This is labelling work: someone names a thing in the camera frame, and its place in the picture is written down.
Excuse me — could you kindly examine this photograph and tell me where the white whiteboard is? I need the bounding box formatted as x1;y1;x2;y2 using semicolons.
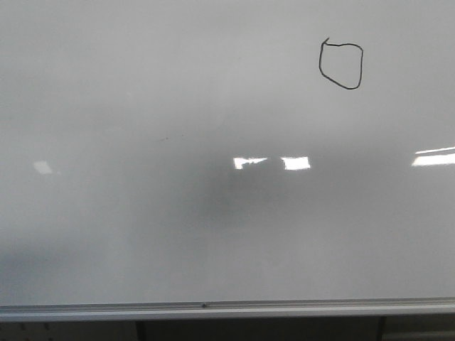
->
1;1;454;322

